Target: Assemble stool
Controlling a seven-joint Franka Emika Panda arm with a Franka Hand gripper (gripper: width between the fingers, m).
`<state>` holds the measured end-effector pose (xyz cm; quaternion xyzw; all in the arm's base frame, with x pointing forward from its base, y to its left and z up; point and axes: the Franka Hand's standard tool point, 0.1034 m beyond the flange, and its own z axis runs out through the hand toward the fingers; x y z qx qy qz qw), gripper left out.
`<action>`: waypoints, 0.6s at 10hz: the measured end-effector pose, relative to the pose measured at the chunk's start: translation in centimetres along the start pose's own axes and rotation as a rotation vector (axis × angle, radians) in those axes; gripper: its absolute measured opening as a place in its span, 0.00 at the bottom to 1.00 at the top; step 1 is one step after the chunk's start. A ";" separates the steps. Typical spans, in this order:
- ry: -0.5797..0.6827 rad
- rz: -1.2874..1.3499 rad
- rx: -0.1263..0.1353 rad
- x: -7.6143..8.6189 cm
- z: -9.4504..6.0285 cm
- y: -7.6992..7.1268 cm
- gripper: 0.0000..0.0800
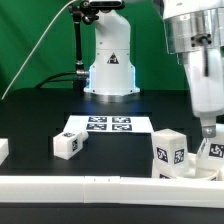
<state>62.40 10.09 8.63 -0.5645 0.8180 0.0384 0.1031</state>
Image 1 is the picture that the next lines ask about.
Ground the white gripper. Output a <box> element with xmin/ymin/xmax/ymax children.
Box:
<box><xmin>183</xmin><ymin>48</ymin><xmax>224</xmax><ymax>138</ymax></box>

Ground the white round stool seat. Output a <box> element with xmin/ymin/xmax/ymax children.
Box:
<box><xmin>151</xmin><ymin>152</ymin><xmax>224</xmax><ymax>182</ymax></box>

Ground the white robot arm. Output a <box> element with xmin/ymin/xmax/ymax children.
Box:
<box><xmin>85</xmin><ymin>0</ymin><xmax>224</xmax><ymax>138</ymax></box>

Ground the white paper tag sheet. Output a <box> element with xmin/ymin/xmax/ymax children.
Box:
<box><xmin>64</xmin><ymin>115</ymin><xmax>153</xmax><ymax>133</ymax></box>

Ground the white front fence rail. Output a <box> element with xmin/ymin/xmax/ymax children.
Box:
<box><xmin>0</xmin><ymin>176</ymin><xmax>224</xmax><ymax>208</ymax></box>

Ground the white fence rail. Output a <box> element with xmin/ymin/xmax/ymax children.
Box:
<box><xmin>0</xmin><ymin>138</ymin><xmax>9</xmax><ymax>165</ymax></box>
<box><xmin>0</xmin><ymin>176</ymin><xmax>224</xmax><ymax>208</ymax></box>

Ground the black overhead camera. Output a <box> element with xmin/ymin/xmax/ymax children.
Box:
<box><xmin>81</xmin><ymin>0</ymin><xmax>125</xmax><ymax>10</ymax></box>

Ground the black cable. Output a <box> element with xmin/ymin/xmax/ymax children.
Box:
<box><xmin>34</xmin><ymin>71</ymin><xmax>81</xmax><ymax>89</ymax></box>

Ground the white cable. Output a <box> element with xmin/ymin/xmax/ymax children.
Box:
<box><xmin>1</xmin><ymin>0</ymin><xmax>78</xmax><ymax>101</ymax></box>

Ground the white left fence rail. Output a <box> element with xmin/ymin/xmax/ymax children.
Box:
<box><xmin>0</xmin><ymin>138</ymin><xmax>9</xmax><ymax>165</ymax></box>

